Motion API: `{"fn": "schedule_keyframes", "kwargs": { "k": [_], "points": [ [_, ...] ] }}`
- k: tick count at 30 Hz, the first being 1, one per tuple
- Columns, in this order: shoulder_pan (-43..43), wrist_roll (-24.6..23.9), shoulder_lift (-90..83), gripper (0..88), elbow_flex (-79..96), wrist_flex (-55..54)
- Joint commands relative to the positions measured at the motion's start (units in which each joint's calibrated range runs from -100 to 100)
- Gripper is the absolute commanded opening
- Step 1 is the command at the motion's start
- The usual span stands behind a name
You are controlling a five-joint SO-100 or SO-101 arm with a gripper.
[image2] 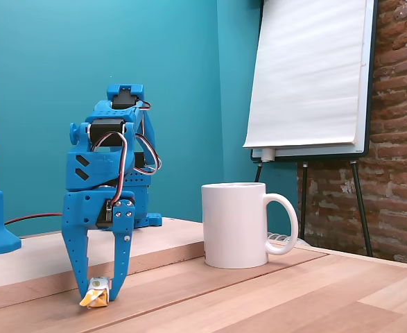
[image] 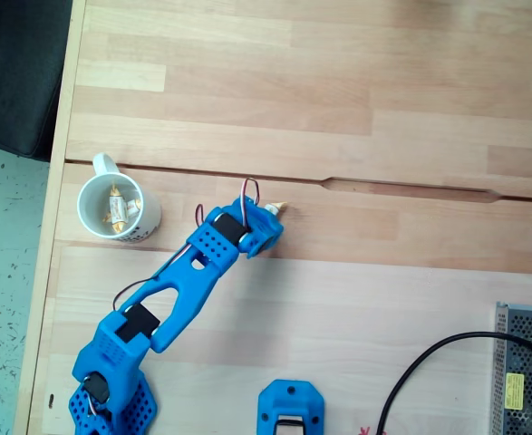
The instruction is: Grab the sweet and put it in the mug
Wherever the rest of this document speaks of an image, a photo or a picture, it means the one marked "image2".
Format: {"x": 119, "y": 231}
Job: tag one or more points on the white ribbed object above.
{"x": 279, "y": 238}

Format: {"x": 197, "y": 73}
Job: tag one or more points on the white ceramic mug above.
{"x": 234, "y": 225}

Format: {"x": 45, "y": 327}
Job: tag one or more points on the white yellow sweet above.
{"x": 95, "y": 298}

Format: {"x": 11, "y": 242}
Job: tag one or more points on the white flip chart paper pad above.
{"x": 307, "y": 76}

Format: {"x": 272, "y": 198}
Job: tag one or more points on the flip chart easel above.
{"x": 310, "y": 153}

